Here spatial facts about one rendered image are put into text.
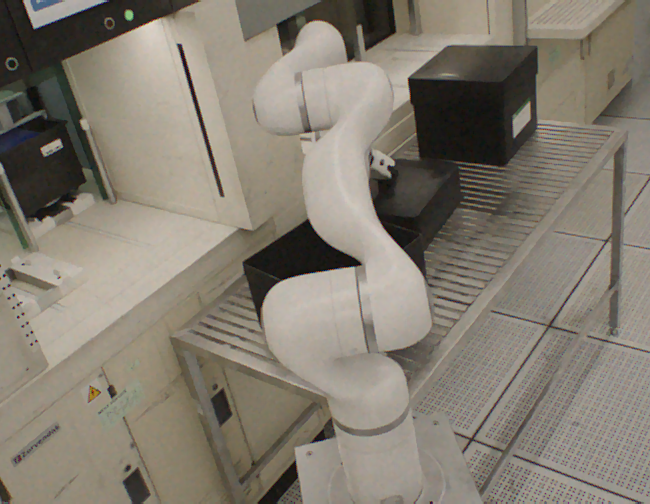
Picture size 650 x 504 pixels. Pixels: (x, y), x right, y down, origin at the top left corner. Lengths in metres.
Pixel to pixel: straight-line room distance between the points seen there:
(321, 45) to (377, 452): 0.67
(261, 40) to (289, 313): 0.99
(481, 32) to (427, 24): 0.23
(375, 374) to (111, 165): 1.24
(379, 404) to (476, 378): 1.52
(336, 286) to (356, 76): 0.37
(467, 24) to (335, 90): 1.80
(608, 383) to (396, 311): 1.65
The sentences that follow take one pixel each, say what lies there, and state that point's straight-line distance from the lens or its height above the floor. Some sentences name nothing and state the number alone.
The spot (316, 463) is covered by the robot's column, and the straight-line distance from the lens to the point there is 1.32.
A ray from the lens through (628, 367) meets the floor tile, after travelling 2.61.
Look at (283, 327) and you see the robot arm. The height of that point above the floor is 1.15.
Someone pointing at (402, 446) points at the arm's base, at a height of 0.90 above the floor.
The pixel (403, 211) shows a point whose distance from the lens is 1.77.
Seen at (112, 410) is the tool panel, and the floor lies 0.68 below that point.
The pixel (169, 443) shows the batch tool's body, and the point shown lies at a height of 0.49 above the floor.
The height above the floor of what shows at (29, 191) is 1.00.
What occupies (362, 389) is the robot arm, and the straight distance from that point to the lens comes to 1.04.
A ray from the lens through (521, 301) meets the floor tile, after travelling 2.87.
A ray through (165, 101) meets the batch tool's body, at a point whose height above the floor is 1.19.
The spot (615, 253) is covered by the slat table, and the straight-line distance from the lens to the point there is 2.52.
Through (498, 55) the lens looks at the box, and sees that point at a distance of 2.24.
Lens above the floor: 1.72
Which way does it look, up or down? 31 degrees down
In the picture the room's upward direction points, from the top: 12 degrees counter-clockwise
